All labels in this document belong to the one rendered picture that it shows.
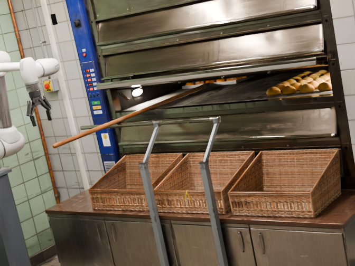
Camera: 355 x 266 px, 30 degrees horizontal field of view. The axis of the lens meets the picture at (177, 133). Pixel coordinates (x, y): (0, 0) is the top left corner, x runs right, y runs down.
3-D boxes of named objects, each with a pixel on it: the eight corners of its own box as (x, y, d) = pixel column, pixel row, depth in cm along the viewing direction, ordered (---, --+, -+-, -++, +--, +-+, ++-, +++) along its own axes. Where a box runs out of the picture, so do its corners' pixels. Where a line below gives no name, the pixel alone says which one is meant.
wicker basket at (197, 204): (195, 188, 481) (187, 152, 475) (263, 189, 447) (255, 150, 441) (155, 212, 443) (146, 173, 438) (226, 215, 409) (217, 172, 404)
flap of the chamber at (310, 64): (96, 89, 495) (114, 88, 510) (316, 64, 385) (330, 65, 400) (96, 86, 495) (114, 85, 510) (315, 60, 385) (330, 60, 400)
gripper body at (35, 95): (35, 89, 425) (38, 103, 427) (25, 93, 419) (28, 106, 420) (43, 88, 421) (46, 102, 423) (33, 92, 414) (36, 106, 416)
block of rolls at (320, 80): (303, 78, 492) (302, 70, 491) (365, 72, 462) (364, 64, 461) (263, 96, 445) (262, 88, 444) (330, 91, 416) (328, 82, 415)
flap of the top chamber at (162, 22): (100, 46, 500) (100, 20, 501) (318, 10, 390) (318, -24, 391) (96, 45, 497) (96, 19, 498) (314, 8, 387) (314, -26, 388)
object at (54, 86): (51, 90, 546) (48, 78, 544) (59, 89, 540) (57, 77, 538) (45, 92, 540) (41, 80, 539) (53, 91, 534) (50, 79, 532)
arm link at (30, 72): (30, 83, 411) (46, 78, 421) (24, 58, 408) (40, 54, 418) (19, 84, 418) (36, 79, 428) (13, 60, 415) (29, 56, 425)
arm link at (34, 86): (21, 84, 418) (24, 93, 419) (31, 83, 412) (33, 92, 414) (32, 81, 425) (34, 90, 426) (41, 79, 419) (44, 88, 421)
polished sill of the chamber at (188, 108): (121, 115, 516) (120, 111, 515) (337, 99, 405) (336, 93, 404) (116, 117, 511) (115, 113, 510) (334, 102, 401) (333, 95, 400)
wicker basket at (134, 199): (132, 188, 518) (124, 153, 512) (190, 188, 484) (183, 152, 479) (91, 210, 480) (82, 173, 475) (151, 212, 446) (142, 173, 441)
